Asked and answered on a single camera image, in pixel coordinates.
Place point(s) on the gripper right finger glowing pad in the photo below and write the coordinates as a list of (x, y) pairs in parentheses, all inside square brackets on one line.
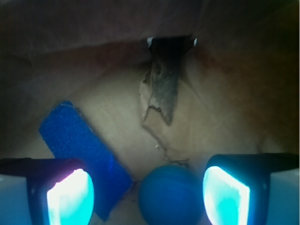
[(252, 189)]

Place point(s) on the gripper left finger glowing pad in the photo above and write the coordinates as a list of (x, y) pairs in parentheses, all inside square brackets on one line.
[(45, 192)]

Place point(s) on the brown wood chip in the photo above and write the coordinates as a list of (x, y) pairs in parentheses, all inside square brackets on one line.
[(164, 81)]

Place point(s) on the blue felt rectangle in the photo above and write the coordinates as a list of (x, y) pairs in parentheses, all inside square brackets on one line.
[(68, 135)]

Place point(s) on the teal foam ball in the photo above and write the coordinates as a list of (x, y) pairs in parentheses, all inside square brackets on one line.
[(171, 195)]

